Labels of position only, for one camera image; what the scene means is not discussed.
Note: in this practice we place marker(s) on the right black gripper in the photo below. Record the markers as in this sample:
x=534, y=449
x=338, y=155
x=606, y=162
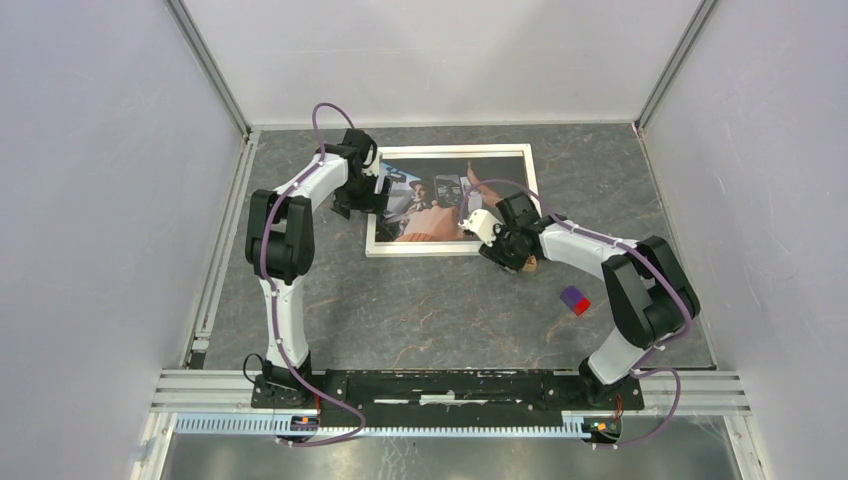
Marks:
x=496, y=255

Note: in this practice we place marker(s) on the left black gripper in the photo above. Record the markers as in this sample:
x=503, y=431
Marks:
x=376, y=203

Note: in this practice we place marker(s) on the white photo frame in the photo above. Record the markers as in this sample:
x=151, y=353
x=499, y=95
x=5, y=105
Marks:
x=433, y=220

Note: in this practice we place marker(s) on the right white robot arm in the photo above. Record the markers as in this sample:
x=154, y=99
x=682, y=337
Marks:
x=649, y=294

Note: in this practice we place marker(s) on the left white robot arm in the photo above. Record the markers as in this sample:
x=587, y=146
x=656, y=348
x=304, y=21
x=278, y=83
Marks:
x=280, y=247

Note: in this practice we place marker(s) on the wooden letter cube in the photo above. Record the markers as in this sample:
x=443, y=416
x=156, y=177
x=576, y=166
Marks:
x=530, y=265

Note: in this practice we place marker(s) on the purple and red block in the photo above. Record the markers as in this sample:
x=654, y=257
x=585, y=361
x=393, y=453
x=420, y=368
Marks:
x=575, y=300

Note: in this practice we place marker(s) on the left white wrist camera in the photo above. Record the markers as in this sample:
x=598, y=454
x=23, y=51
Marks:
x=372, y=168

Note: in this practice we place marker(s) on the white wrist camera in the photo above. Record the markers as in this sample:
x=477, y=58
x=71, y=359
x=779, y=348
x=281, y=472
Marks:
x=482, y=224
x=372, y=168

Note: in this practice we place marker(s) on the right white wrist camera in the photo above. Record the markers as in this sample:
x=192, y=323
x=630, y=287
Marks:
x=482, y=224

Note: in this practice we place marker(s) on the photo in frame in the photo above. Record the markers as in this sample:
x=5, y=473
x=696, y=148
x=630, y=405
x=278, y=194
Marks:
x=420, y=183

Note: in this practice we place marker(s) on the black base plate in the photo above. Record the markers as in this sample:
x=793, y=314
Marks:
x=464, y=399

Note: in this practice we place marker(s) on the left aluminium corner post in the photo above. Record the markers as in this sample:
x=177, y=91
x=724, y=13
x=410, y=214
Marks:
x=203, y=55

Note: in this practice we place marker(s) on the aluminium corner post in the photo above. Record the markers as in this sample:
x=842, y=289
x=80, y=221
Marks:
x=203, y=55
x=675, y=62

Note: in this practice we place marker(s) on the aluminium rail front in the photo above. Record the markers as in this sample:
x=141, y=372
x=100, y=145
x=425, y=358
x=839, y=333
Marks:
x=703, y=393

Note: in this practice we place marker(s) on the slotted cable duct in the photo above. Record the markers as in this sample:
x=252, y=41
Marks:
x=287, y=425

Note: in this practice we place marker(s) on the right aluminium corner post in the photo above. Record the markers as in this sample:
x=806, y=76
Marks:
x=675, y=62

